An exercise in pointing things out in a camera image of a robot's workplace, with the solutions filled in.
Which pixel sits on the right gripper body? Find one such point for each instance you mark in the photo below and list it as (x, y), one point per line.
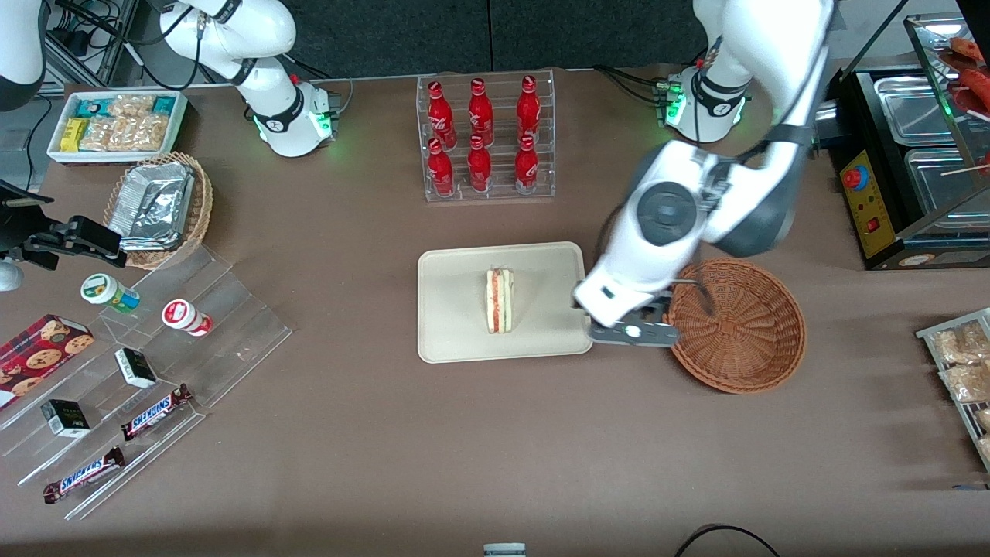
(17, 234)

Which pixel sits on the triangle sandwich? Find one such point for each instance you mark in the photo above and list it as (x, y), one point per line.
(500, 302)

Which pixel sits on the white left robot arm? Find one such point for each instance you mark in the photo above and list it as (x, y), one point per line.
(665, 209)

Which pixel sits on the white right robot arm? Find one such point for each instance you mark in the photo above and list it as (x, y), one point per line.
(263, 39)

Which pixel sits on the large brown wicker basket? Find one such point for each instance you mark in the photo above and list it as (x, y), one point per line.
(735, 325)

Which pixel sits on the small light wicker basket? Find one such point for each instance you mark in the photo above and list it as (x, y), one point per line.
(199, 209)

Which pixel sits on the beige plastic tray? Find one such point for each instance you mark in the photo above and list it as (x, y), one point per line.
(456, 309)

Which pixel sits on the tray of wrapped pastries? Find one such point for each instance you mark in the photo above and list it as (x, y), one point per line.
(932, 334)

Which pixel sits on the silver foil pack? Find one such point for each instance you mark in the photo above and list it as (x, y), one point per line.
(155, 201)
(143, 245)

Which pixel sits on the green lid sunflower cup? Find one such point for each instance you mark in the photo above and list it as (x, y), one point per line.
(99, 288)

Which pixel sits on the white snack bin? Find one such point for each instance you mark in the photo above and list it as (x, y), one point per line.
(54, 151)

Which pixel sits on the red tartan cookie box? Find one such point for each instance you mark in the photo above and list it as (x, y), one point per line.
(39, 356)

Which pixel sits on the red lid yogurt cup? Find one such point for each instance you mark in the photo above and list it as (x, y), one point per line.
(178, 314)

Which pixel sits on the clear cracker pack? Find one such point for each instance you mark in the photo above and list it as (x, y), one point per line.
(147, 133)
(131, 105)
(104, 134)

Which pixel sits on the yellow snack pack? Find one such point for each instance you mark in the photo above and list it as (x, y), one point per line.
(73, 134)

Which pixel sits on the small black carton box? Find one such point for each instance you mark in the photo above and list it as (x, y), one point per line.
(135, 369)
(66, 419)

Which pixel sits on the teal snack pack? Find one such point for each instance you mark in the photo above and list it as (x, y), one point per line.
(163, 105)
(91, 107)

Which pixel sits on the clear acrylic stepped stand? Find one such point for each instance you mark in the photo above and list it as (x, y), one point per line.
(232, 340)
(147, 456)

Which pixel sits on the Snickers chocolate bar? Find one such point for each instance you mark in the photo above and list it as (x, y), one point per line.
(83, 474)
(155, 411)

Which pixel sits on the clear acrylic bottle rack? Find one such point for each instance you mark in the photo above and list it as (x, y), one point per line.
(499, 197)

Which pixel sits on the red cola bottle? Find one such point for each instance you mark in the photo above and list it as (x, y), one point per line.
(439, 112)
(479, 170)
(526, 169)
(441, 174)
(528, 108)
(480, 112)

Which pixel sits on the grey white device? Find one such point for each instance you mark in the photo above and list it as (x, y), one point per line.
(504, 550)

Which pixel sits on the black food warmer appliance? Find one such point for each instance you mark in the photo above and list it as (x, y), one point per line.
(870, 209)

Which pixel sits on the clear nut snack pack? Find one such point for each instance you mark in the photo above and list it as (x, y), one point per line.
(984, 449)
(984, 419)
(967, 383)
(959, 344)

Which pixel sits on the steel warmer pan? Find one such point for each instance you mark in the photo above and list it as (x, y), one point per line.
(913, 108)
(940, 186)

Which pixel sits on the black diagonal rod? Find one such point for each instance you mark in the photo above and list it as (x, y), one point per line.
(880, 29)

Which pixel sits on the red sausage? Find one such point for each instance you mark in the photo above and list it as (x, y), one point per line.
(978, 89)
(967, 49)

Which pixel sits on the aluminium frame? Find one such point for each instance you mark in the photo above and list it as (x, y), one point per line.
(116, 39)

